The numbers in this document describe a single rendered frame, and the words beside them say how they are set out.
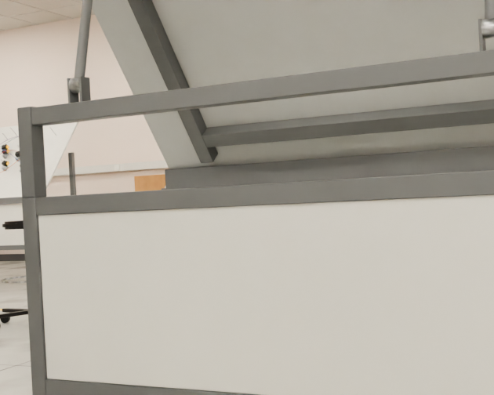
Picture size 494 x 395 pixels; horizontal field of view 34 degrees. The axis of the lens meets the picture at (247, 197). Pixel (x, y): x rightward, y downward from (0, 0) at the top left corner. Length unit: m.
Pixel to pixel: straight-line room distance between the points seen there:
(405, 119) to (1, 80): 10.43
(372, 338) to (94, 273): 0.62
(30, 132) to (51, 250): 0.26
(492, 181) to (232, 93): 0.51
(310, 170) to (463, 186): 0.78
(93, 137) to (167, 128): 8.82
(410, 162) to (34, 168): 0.89
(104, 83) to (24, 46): 1.47
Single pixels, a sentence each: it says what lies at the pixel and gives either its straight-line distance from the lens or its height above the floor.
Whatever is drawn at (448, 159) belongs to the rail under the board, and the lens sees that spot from 1.98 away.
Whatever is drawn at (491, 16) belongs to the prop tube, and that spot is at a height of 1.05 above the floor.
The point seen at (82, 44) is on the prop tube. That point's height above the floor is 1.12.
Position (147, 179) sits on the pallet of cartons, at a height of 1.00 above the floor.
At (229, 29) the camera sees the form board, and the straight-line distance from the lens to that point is 1.97.
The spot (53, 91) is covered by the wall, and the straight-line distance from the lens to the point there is 11.48.
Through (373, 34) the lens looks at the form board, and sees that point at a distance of 1.87.
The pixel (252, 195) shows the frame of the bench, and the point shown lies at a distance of 1.51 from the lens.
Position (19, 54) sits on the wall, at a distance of 11.92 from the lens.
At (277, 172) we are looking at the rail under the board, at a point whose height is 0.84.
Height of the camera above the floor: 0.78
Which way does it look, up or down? level
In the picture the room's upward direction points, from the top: 3 degrees counter-clockwise
